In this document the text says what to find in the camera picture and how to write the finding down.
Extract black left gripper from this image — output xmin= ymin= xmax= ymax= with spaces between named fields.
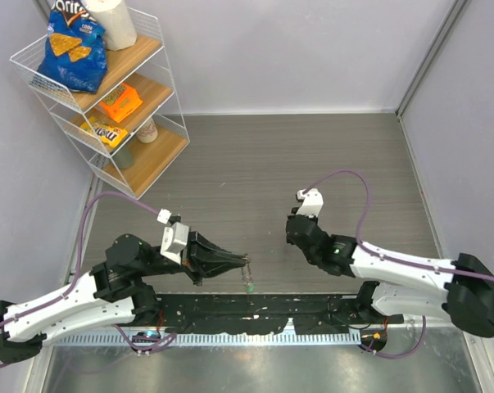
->
xmin=139 ymin=225 xmax=247 ymax=285

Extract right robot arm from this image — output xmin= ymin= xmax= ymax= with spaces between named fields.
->
xmin=285 ymin=215 xmax=494 ymax=338

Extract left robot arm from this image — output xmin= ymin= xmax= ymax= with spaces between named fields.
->
xmin=0 ymin=232 xmax=248 ymax=364

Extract beige paper cup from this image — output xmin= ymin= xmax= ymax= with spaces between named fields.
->
xmin=136 ymin=117 xmax=158 ymax=144

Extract yellow M&Ms candy bag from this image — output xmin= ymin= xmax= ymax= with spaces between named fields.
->
xmin=80 ymin=116 xmax=128 ymax=148

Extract orange Reeses candy bag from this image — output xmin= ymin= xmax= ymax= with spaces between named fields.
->
xmin=95 ymin=83 xmax=143 ymax=123

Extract paper towel roll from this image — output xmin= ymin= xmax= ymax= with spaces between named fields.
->
xmin=83 ymin=0 xmax=137 ymax=51

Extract blue Doritos chip bag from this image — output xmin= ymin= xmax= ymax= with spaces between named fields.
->
xmin=37 ymin=1 xmax=108 ymax=93

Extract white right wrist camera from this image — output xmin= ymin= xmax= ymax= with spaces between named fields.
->
xmin=292 ymin=188 xmax=324 ymax=219

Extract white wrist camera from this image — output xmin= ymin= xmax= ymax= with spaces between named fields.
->
xmin=156 ymin=209 xmax=189 ymax=265
xmin=292 ymin=188 xmax=324 ymax=219

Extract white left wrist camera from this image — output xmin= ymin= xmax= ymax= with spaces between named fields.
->
xmin=156 ymin=209 xmax=189 ymax=265

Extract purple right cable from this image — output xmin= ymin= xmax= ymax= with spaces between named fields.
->
xmin=306 ymin=169 xmax=494 ymax=286

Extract purple cable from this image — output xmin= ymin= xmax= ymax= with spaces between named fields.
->
xmin=306 ymin=169 xmax=494 ymax=286
xmin=0 ymin=192 xmax=161 ymax=368

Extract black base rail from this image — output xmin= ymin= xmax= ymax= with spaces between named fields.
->
xmin=130 ymin=293 xmax=404 ymax=336

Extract white slotted cable duct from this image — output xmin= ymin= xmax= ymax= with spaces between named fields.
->
xmin=56 ymin=329 xmax=361 ymax=347

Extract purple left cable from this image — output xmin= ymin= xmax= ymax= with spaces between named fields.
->
xmin=0 ymin=192 xmax=161 ymax=368

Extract white wire shelf rack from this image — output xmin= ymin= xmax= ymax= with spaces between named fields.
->
xmin=10 ymin=8 xmax=190 ymax=199

